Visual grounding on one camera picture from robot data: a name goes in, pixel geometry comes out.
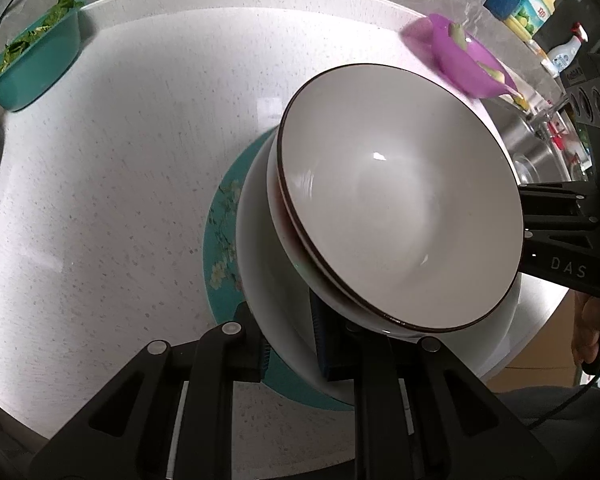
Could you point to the green leafy vegetables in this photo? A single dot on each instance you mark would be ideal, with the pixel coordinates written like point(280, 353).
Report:
point(25, 42)

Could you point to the person's right hand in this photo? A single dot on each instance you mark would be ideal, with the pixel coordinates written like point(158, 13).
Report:
point(587, 327)

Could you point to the large white bowl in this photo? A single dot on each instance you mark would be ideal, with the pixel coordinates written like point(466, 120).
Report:
point(260, 265)

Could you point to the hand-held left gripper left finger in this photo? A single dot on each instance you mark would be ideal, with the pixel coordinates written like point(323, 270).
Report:
point(264, 357)

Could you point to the small white bowl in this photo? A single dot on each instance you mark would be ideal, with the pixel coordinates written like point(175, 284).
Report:
point(395, 200)

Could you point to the teal plastic basin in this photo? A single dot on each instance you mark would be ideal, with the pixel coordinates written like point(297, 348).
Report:
point(45, 70)

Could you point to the teal floral plate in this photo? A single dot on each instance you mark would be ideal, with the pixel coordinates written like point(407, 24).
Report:
point(220, 240)

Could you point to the purple plastic basin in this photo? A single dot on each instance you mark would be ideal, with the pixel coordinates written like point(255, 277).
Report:
point(465, 65)

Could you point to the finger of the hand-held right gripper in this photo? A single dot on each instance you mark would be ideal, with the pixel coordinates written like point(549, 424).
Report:
point(560, 267)
point(555, 205)

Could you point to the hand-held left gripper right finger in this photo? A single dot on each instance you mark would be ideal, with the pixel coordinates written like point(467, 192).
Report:
point(324, 342)

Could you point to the person's grey clothing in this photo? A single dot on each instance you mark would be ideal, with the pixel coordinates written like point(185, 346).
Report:
point(555, 440)

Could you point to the white spray bottle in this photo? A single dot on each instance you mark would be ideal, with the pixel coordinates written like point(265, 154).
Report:
point(562, 55)

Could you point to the chrome faucet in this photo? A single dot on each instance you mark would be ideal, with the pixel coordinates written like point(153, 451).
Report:
point(547, 115)

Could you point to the white bowl underneath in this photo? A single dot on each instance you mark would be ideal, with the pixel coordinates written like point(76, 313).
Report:
point(281, 220)

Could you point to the pale green vegetable stalks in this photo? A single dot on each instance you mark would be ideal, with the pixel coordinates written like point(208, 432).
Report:
point(456, 34)

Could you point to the stainless steel sink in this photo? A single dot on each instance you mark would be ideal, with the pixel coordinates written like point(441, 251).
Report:
point(520, 140)

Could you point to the yellow green dish soap bottle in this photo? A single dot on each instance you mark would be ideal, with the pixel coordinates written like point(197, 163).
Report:
point(532, 7)

